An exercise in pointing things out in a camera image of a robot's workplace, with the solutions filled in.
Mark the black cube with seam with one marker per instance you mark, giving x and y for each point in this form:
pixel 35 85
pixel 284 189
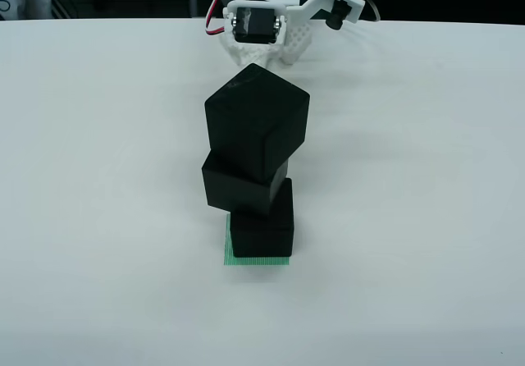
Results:
pixel 229 189

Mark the green striped square marker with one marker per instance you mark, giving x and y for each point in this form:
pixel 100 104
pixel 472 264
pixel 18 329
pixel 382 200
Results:
pixel 226 239

